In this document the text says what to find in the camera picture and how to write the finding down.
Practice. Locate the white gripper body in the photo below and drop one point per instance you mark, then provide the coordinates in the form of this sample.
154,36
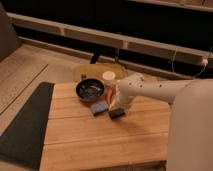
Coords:
121,104

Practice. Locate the black eraser block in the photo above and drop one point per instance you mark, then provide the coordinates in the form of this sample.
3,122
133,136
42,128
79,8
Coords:
116,113

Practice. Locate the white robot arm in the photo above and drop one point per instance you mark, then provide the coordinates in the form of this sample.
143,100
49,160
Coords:
190,135

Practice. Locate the dark ceramic bowl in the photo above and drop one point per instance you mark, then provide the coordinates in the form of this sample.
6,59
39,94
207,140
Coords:
90,90

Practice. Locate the orange carrot toy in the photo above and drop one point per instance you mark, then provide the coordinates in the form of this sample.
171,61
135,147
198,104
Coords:
109,95

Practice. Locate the blue sponge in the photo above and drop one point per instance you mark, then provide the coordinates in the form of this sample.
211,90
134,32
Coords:
98,108

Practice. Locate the black table leg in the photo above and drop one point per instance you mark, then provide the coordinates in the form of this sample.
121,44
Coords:
95,57

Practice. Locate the black floor mat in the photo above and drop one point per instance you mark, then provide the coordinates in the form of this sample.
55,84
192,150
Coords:
22,141

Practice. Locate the wooden shelf rail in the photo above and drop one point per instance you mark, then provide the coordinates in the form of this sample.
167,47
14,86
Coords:
138,45

